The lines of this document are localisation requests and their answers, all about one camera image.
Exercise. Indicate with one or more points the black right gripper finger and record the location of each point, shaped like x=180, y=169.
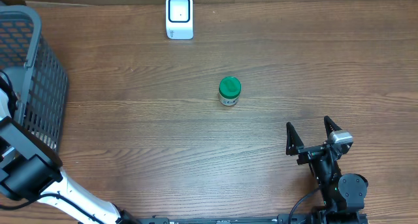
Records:
x=294, y=142
x=330, y=126

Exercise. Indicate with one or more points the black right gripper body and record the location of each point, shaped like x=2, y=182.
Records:
x=309, y=153

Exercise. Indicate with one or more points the green lid seasoning jar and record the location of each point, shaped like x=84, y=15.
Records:
x=229, y=90

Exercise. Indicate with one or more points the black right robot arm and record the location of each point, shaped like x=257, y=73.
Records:
x=343, y=194

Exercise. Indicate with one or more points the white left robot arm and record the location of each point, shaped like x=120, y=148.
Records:
x=32, y=172

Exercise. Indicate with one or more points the white barcode scanner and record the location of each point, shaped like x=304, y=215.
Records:
x=179, y=19

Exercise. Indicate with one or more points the grey plastic mesh basket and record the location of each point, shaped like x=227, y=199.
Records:
x=38, y=79

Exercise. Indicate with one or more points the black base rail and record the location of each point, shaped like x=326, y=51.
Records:
x=280, y=219

